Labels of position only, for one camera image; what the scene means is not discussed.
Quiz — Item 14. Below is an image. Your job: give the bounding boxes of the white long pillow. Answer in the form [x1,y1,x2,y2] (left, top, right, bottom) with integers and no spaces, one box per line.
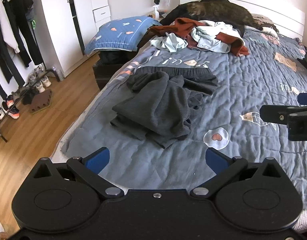
[260,26,279,39]

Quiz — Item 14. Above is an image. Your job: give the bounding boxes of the grey printed quilt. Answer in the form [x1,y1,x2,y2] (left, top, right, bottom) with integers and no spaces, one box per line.
[61,26,307,205]

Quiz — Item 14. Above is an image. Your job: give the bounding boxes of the black hanging garment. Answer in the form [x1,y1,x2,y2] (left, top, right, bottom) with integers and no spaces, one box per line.
[0,4,25,98]

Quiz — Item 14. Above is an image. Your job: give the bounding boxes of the black storage bench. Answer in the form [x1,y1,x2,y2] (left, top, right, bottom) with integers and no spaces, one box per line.
[92,50,139,90]

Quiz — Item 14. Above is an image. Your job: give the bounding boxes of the black hanging pants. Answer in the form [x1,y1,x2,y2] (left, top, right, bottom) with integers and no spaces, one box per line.
[8,0,45,68]

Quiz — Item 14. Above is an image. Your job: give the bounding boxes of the blue printed pillow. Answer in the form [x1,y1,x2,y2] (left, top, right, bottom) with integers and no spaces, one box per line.
[84,15,162,55]

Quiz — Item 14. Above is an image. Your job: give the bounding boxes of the row of shoes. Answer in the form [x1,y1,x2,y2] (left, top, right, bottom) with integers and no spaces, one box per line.
[0,65,52,127]

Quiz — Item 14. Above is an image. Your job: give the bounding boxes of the dark grey pants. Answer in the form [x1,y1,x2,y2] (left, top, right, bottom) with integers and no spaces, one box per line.
[110,66,219,149]

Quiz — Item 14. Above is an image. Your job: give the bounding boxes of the white hanging hoodie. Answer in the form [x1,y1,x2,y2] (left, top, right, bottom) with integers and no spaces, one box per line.
[0,0,21,54]

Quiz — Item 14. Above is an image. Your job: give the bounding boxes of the rust red garment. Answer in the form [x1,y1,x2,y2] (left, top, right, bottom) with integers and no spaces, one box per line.
[148,17,250,57]

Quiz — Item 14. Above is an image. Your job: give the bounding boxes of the brown scalloped cardboard pad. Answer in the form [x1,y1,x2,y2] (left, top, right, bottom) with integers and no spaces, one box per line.
[28,90,53,113]

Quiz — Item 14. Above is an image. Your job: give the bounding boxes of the beige folded blanket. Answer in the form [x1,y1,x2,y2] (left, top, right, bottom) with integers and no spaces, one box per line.
[251,14,273,25]

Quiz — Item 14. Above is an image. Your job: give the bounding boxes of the black clothes rack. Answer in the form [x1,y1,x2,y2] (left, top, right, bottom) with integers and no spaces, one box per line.
[0,0,61,143]

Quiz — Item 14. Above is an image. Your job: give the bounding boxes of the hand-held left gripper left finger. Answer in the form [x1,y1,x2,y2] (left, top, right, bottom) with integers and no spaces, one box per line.
[31,147,125,200]

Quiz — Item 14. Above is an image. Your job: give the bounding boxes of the white wardrobe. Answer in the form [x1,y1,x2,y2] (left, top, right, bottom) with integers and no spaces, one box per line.
[37,0,111,78]

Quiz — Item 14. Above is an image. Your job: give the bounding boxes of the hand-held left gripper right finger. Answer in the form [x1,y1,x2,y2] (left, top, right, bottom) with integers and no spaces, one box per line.
[190,147,283,199]

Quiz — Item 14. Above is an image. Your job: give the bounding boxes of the black fleece coat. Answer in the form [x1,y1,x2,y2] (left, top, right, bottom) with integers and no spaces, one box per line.
[160,0,280,37]

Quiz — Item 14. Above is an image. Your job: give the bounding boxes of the white headboard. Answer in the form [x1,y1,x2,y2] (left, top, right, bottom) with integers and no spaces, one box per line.
[180,0,306,40]

